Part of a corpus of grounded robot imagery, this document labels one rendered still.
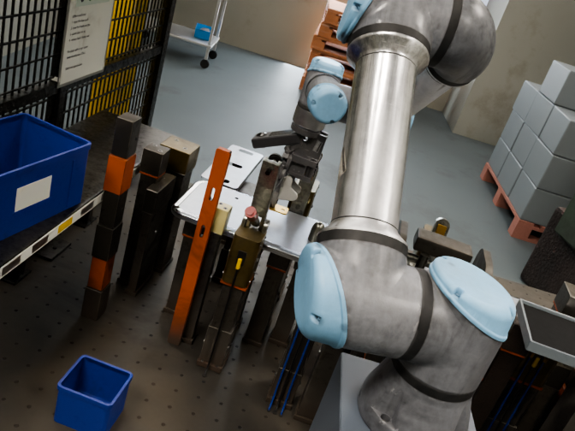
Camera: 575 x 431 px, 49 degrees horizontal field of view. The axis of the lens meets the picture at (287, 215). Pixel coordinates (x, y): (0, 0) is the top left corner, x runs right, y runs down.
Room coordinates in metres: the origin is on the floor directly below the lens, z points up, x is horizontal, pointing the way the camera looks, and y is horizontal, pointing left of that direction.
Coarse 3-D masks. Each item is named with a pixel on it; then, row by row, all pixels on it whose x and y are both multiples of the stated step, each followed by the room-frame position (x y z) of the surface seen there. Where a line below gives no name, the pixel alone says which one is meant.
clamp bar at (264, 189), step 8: (264, 160) 1.15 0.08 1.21; (272, 160) 1.17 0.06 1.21; (280, 160) 1.18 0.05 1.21; (264, 168) 1.15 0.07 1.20; (272, 168) 1.14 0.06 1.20; (280, 168) 1.16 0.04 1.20; (264, 176) 1.15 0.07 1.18; (272, 176) 1.15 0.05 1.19; (264, 184) 1.15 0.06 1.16; (272, 184) 1.15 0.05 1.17; (256, 192) 1.16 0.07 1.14; (264, 192) 1.15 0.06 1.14; (272, 192) 1.15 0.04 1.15; (256, 200) 1.16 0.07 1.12; (264, 200) 1.16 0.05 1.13; (256, 208) 1.16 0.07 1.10; (264, 208) 1.16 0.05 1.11; (264, 216) 1.16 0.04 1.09; (248, 224) 1.17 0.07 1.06
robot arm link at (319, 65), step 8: (320, 56) 1.37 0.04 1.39; (312, 64) 1.35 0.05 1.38; (320, 64) 1.33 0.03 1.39; (328, 64) 1.33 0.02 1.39; (336, 64) 1.35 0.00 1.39; (312, 72) 1.34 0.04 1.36; (320, 72) 1.33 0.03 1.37; (328, 72) 1.33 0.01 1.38; (336, 72) 1.34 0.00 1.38; (304, 88) 1.35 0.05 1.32; (304, 96) 1.34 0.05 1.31; (304, 104) 1.33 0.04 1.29
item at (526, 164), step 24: (552, 72) 5.08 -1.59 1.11; (528, 96) 5.34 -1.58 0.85; (552, 96) 4.87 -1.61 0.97; (528, 120) 5.08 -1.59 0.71; (552, 120) 4.67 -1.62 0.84; (504, 144) 5.38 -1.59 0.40; (528, 144) 4.88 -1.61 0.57; (552, 144) 4.46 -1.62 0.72; (504, 168) 5.11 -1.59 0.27; (528, 168) 4.64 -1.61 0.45; (552, 168) 4.36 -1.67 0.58; (504, 192) 4.87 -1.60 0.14; (528, 192) 4.44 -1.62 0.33; (552, 192) 4.38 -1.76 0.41; (528, 216) 4.37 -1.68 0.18; (528, 240) 4.36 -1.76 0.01
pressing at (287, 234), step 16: (192, 192) 1.34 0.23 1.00; (224, 192) 1.40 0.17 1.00; (240, 192) 1.44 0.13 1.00; (176, 208) 1.24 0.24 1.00; (192, 208) 1.27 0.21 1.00; (240, 208) 1.35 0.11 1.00; (272, 224) 1.32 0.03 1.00; (288, 224) 1.34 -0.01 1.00; (304, 224) 1.37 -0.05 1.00; (272, 240) 1.24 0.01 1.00; (288, 240) 1.26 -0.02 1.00; (304, 240) 1.29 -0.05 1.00; (288, 256) 1.21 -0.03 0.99
